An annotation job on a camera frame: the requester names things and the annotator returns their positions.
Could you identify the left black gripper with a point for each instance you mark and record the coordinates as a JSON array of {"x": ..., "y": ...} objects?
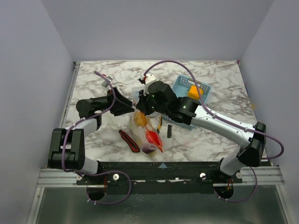
[{"x": 122, "y": 104}]

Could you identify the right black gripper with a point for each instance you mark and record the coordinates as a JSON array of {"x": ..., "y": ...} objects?
[{"x": 145, "y": 103}]

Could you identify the brown potato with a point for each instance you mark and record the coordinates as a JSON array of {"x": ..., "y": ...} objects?
[{"x": 140, "y": 119}]

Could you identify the yellow handled pliers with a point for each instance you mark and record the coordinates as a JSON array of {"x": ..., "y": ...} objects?
[{"x": 157, "y": 129}]

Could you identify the clear zip top bag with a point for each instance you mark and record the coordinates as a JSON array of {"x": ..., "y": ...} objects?
[{"x": 138, "y": 134}]

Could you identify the red black utility knife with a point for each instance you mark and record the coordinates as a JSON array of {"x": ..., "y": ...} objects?
[{"x": 132, "y": 145}]

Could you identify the purple onion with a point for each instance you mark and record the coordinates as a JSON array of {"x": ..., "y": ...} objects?
[{"x": 147, "y": 150}]

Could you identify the red apple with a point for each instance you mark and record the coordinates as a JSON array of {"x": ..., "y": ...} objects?
[{"x": 154, "y": 138}]

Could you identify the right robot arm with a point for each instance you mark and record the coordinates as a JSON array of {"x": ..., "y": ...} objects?
[{"x": 159, "y": 97}]

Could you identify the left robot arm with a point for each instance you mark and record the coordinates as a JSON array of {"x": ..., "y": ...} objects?
[{"x": 67, "y": 146}]

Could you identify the clear plastic screw box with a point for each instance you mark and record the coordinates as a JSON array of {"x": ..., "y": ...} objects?
[{"x": 135, "y": 94}]

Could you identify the black bit holder strip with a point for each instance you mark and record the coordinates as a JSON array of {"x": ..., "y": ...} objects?
[{"x": 169, "y": 131}]

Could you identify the light blue plastic basket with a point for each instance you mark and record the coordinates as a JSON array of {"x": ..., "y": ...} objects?
[{"x": 181, "y": 88}]

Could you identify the orange yellow bell pepper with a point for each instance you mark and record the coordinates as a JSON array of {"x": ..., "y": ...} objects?
[{"x": 193, "y": 93}]

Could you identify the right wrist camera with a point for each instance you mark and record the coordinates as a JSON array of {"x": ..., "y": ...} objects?
[{"x": 147, "y": 80}]

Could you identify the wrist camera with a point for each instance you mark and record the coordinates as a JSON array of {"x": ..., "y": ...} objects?
[
  {"x": 147, "y": 80},
  {"x": 105, "y": 83}
]

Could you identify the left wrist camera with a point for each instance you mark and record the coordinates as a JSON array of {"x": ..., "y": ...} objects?
[{"x": 105, "y": 83}]

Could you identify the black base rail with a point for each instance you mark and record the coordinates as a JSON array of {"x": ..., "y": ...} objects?
[{"x": 165, "y": 177}]

